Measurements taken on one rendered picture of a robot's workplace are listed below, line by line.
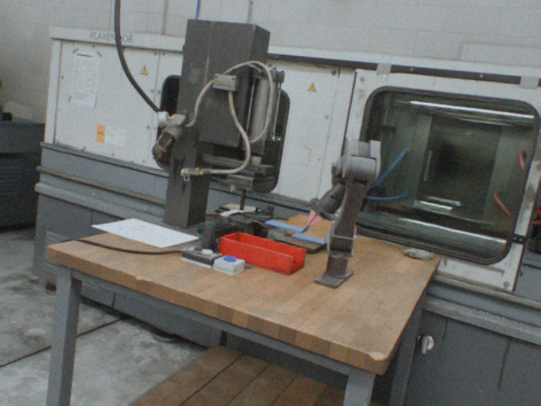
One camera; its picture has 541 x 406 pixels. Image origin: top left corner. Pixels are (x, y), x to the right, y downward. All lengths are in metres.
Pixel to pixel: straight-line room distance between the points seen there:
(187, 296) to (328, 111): 1.33
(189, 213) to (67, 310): 0.57
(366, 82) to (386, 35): 2.31
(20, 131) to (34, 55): 2.42
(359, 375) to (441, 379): 1.22
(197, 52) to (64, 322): 1.00
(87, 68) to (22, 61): 4.03
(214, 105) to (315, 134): 0.71
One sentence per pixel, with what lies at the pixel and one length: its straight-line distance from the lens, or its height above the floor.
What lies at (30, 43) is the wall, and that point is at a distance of 7.19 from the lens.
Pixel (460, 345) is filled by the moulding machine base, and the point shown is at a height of 0.54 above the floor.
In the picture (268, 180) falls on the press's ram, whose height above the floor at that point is 1.13.
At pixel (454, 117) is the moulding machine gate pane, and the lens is 2.19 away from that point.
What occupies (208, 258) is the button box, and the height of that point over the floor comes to 0.93.
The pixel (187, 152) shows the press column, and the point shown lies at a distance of 1.88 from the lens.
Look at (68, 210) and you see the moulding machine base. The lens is 3.37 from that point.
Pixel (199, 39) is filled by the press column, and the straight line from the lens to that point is 1.89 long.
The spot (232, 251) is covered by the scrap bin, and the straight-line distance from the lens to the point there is 1.60.
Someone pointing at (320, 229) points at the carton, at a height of 0.96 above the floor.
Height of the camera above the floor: 1.36
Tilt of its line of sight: 10 degrees down
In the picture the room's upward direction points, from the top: 9 degrees clockwise
